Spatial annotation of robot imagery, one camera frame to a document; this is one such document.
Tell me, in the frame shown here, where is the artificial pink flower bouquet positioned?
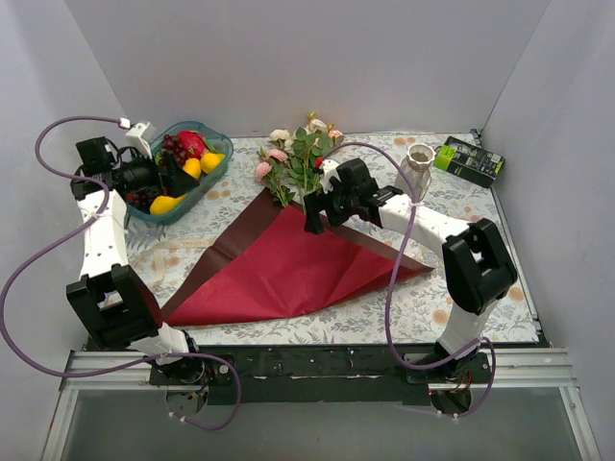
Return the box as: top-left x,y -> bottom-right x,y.
256,112 -> 344,207

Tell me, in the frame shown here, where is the cream printed ribbon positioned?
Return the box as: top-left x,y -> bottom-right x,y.
129,238 -> 214,290

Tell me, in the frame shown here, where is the dark red wrapping paper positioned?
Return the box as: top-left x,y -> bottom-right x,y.
162,191 -> 431,327

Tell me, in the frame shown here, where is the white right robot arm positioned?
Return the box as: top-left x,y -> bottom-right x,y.
304,158 -> 518,382

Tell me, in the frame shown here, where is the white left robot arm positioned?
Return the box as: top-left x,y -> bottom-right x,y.
66,135 -> 206,384

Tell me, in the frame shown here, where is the white ribbed ceramic vase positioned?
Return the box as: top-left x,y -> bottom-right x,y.
394,143 -> 436,202

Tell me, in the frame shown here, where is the yellow lemon middle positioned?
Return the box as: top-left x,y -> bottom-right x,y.
183,158 -> 202,181

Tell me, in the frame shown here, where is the yellow lemon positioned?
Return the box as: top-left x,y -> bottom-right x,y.
200,152 -> 226,175
183,158 -> 202,181

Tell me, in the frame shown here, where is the purple grape bunch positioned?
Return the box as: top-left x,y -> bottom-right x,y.
127,134 -> 189,212

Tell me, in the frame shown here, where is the yellow mango front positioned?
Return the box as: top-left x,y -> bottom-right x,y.
149,194 -> 186,216

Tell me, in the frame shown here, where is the yellow lemon right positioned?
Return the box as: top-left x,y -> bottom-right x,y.
200,152 -> 226,175

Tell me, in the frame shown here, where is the red dragon fruit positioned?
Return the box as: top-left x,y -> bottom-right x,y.
178,130 -> 210,158

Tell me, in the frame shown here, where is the teal plastic fruit tray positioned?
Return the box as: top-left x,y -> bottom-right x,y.
127,121 -> 234,226

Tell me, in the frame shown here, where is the black green product box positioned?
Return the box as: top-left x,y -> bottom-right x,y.
433,136 -> 505,188

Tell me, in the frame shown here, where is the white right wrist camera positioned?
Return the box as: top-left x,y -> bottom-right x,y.
320,159 -> 342,194

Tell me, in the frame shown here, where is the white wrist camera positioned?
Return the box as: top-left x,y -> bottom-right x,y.
320,159 -> 342,194
125,121 -> 156,158

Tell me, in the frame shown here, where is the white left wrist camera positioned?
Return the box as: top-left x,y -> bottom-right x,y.
125,121 -> 156,158

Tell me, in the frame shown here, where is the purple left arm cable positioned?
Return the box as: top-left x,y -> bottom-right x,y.
0,115 -> 243,431

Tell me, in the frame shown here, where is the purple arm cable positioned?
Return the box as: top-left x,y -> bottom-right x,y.
320,142 -> 499,419
0,115 -> 243,431

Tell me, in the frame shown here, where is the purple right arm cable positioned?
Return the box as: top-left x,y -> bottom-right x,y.
320,142 -> 499,419

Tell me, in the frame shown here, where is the aluminium frame rail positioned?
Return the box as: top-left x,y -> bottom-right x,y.
43,346 -> 601,460

